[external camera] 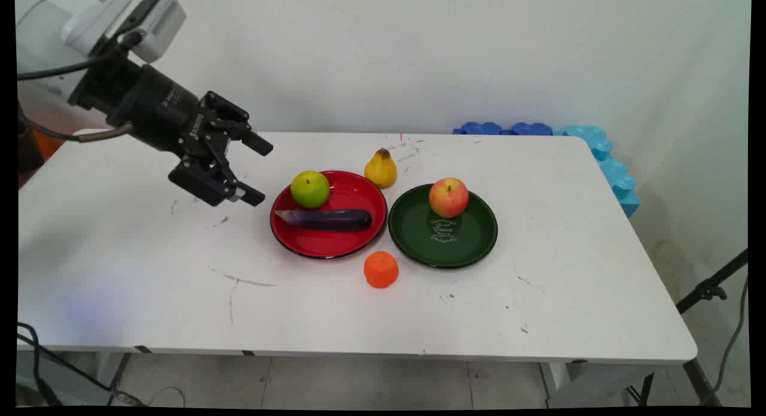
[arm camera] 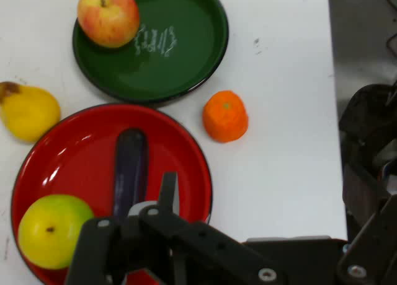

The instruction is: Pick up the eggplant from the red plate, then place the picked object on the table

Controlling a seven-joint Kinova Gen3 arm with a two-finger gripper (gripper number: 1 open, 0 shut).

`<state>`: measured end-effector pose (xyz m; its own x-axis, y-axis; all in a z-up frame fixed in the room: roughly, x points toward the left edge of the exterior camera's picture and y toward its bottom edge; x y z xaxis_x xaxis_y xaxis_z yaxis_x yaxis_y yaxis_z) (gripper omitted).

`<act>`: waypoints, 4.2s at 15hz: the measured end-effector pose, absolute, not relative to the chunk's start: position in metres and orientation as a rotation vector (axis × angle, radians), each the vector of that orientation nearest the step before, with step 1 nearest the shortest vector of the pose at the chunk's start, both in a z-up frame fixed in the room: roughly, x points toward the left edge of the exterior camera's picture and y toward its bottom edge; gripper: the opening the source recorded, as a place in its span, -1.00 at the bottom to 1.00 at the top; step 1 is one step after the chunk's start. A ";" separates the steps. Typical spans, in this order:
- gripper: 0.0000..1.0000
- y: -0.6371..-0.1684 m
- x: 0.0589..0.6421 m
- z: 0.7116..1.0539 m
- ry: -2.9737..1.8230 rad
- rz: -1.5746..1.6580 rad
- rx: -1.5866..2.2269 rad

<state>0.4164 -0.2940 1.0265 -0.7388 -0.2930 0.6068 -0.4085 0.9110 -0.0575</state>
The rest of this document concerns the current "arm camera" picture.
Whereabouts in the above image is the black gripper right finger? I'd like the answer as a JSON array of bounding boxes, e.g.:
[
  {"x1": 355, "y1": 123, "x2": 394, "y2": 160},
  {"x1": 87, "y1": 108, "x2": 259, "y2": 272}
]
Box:
[{"x1": 336, "y1": 194, "x2": 397, "y2": 285}]

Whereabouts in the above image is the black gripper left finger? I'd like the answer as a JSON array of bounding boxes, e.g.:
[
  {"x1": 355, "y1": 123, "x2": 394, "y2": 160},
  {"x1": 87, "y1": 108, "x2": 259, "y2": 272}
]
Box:
[{"x1": 64, "y1": 172, "x2": 287, "y2": 285}]

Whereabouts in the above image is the dark purple eggplant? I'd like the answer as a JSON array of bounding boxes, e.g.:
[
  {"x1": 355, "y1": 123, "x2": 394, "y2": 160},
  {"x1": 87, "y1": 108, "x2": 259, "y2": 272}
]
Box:
[{"x1": 113, "y1": 128, "x2": 149, "y2": 219}]

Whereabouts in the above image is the black fabric cover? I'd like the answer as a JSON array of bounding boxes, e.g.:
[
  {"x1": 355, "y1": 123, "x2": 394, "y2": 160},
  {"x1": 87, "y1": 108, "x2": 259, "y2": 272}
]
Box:
[{"x1": 337, "y1": 83, "x2": 397, "y2": 245}]

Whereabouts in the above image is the red enamel plate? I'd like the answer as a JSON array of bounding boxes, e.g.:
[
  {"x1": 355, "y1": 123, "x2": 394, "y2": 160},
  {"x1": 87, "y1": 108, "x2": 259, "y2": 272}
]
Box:
[{"x1": 11, "y1": 103, "x2": 214, "y2": 285}]

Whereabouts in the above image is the green apple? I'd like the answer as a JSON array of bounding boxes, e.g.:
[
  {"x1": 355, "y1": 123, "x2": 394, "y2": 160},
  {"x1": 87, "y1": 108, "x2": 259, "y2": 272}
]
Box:
[{"x1": 17, "y1": 194, "x2": 95, "y2": 270}]

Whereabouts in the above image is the orange mandarin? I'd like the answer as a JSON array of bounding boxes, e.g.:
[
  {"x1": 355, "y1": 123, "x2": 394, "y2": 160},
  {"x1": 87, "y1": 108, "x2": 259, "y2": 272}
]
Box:
[{"x1": 202, "y1": 90, "x2": 249, "y2": 143}]

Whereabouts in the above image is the green enamel plate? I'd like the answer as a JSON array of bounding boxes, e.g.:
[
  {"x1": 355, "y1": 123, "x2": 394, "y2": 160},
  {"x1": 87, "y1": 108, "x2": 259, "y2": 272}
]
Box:
[{"x1": 72, "y1": 0, "x2": 230, "y2": 103}]

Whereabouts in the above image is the yellow pear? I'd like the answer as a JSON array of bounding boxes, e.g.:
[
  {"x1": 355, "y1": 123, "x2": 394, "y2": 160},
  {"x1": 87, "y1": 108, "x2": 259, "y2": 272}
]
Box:
[{"x1": 0, "y1": 81, "x2": 61, "y2": 143}]

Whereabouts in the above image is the red yellow apple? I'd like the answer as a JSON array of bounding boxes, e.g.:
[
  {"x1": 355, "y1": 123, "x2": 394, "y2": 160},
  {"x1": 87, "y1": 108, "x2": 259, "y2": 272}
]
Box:
[{"x1": 76, "y1": 0, "x2": 141, "y2": 48}]

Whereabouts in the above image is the multicoloured wire bundle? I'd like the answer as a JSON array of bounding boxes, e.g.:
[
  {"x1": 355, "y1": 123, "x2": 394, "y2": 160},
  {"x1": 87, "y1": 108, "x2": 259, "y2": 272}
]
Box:
[{"x1": 378, "y1": 162, "x2": 392, "y2": 183}]

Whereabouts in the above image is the thin black cable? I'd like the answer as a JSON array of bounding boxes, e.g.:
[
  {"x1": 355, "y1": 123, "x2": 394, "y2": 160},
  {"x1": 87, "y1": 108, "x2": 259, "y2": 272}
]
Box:
[{"x1": 383, "y1": 0, "x2": 397, "y2": 57}]

